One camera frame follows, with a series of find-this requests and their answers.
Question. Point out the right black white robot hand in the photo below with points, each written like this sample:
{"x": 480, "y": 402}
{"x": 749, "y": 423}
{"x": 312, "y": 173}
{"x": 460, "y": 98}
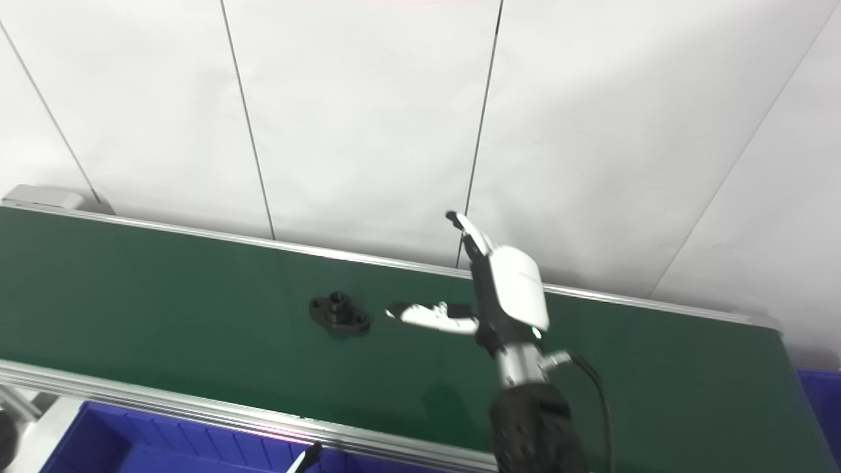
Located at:
{"x": 519, "y": 289}

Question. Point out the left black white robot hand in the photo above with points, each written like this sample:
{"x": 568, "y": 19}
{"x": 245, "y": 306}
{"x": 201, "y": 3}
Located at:
{"x": 303, "y": 458}

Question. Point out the black flanged machine part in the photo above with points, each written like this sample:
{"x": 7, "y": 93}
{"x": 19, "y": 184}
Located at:
{"x": 340, "y": 314}

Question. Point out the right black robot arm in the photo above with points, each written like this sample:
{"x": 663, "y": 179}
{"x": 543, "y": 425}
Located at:
{"x": 532, "y": 427}

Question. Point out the blue plastic bin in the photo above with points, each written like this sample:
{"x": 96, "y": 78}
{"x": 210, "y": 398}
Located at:
{"x": 824, "y": 407}
{"x": 164, "y": 447}

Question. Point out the white conveyor stand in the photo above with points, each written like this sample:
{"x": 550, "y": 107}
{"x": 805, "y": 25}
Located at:
{"x": 33, "y": 427}

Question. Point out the grey conveyor end housing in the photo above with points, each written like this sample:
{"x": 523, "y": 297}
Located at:
{"x": 46, "y": 197}

